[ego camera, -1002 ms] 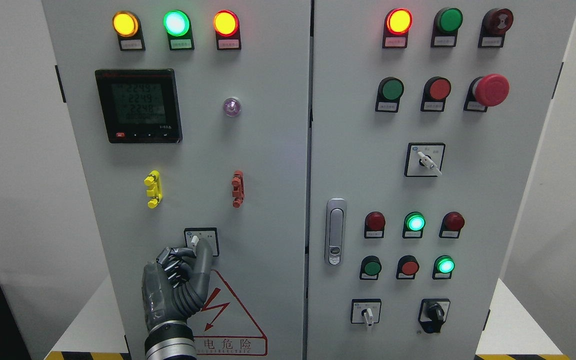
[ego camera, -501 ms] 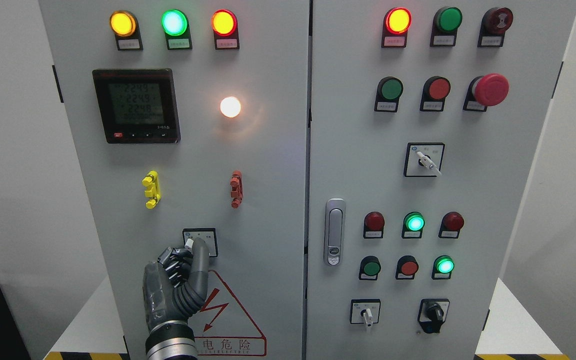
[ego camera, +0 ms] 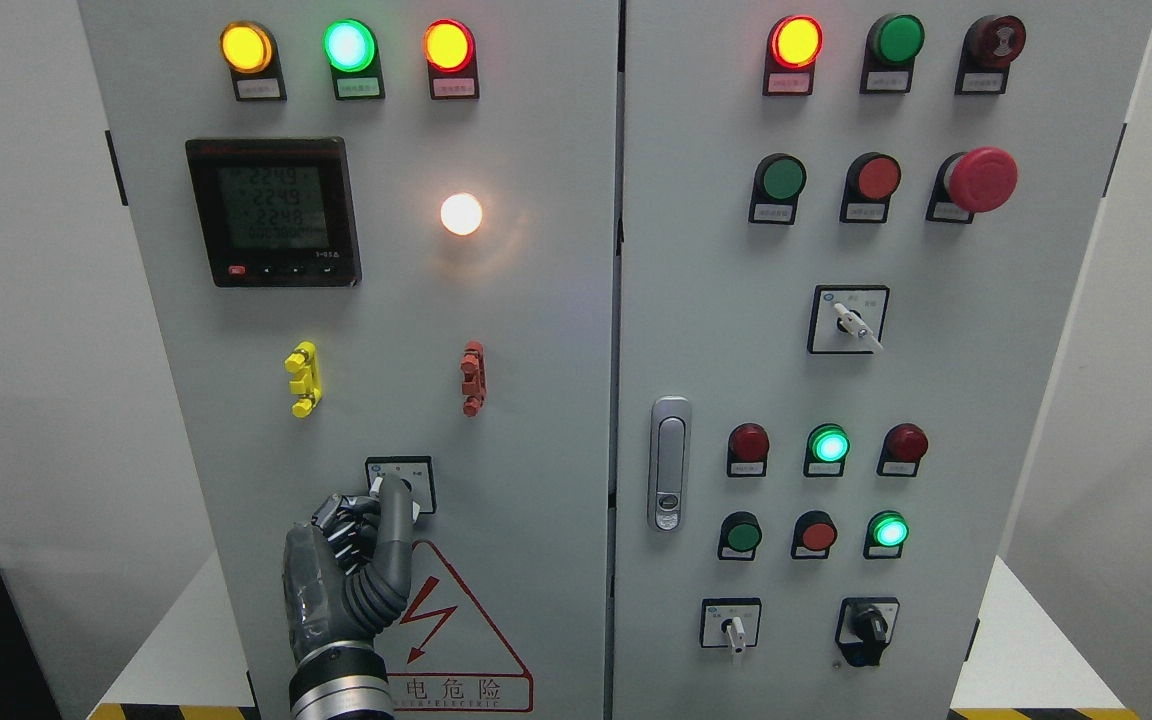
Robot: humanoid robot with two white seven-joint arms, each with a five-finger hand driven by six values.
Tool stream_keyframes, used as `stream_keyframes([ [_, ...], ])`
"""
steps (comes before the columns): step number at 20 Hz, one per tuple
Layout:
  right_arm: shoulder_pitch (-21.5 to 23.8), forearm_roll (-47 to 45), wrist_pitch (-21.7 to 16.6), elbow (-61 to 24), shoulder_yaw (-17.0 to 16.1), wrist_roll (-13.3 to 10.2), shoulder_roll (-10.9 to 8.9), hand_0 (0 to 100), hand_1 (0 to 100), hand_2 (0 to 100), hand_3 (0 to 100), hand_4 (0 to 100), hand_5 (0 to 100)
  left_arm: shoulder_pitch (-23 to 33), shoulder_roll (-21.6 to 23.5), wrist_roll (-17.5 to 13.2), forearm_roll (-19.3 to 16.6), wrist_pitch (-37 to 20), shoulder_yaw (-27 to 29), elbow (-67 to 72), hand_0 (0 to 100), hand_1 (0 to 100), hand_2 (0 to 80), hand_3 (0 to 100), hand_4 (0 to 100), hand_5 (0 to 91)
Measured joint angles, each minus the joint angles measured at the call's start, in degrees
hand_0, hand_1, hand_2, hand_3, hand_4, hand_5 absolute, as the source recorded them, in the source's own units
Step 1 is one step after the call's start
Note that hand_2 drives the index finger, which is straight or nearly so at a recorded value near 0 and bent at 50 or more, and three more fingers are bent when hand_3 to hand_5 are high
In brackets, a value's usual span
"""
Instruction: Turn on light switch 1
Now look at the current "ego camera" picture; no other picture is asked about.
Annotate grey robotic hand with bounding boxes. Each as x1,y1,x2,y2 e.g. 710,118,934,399
283,473,416,666

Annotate white rotary switch door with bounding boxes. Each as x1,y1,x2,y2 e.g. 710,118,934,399
364,455,435,528

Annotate small clear bulb light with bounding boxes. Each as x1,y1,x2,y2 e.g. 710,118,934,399
439,192,484,237

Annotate red high voltage warning sticker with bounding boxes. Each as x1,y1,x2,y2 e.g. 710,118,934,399
376,539,535,714

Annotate yellow terminal clip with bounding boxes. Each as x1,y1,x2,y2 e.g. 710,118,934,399
285,341,323,419

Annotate red terminal clip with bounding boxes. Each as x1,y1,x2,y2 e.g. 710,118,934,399
460,341,486,418

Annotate black digital power meter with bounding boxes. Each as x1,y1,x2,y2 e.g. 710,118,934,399
185,136,362,287

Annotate dark red indicator lower left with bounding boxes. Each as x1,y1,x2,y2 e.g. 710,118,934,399
726,423,771,478

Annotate dark red indicator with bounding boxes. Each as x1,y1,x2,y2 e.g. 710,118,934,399
726,423,771,478
876,423,931,477

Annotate grey electrical control cabinet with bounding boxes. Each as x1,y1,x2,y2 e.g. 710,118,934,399
79,1,1152,719

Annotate red push button lower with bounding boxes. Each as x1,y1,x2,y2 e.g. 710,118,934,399
790,510,838,560

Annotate red push button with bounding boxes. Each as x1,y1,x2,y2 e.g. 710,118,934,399
838,152,902,223
790,510,838,560

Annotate green lit indicator middle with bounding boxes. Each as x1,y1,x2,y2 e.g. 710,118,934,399
803,423,851,478

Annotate green indicator light left door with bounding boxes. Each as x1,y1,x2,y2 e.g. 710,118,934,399
323,18,385,101

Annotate yellow indicator light left door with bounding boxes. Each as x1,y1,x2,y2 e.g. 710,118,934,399
219,20,285,103

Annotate red indicator light left door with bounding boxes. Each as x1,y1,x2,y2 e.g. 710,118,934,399
422,18,480,100

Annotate green lit push button lower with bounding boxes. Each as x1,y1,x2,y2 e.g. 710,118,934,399
863,510,909,560

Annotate dark red indicator lower right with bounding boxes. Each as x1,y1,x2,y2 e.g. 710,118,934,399
876,423,931,477

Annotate green push button upper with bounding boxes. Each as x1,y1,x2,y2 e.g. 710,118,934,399
748,152,806,225

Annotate red push button upper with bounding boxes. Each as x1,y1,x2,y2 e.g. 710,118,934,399
838,152,902,223

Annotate white platform with hazard stripe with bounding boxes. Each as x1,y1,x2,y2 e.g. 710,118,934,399
90,556,1137,719

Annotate red lit indicator right door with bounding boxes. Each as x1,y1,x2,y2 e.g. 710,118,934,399
761,15,823,97

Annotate red emergency stop button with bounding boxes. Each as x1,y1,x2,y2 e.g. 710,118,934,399
925,146,1020,223

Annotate green unlit indicator top right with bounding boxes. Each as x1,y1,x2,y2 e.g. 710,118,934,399
859,13,925,94

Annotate dark red buzzer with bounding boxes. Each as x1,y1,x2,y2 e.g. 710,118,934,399
955,15,1026,96

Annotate silver door lock handle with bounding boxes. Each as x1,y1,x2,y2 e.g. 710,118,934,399
646,396,692,532

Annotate white rotary switch lower right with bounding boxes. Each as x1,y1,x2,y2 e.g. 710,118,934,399
699,597,761,660

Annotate white rotary switch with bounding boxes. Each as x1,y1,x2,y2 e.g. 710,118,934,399
806,285,890,354
699,597,761,660

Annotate black selector knob switch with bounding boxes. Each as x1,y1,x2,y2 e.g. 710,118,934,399
835,597,900,667

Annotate white rotary switch upper right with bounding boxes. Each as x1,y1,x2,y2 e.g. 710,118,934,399
806,285,890,354

